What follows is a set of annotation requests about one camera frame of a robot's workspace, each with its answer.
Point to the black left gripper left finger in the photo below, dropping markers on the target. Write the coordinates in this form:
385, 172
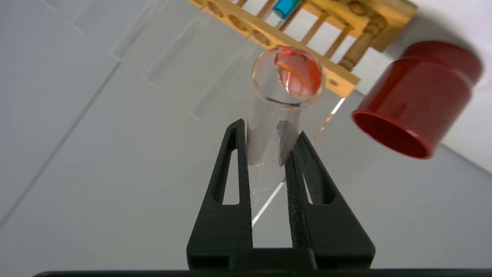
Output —
225, 227

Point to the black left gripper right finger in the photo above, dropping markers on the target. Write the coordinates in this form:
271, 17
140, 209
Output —
330, 231

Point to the test tube orange-red pigment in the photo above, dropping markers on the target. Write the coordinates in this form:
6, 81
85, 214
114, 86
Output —
276, 115

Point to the test tube blue pigment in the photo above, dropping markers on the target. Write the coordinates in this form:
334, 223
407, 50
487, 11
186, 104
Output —
286, 7

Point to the wooden test tube rack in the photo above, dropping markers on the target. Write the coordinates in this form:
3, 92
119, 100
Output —
276, 40

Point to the dark red plastic cup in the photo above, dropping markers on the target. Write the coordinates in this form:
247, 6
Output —
415, 100

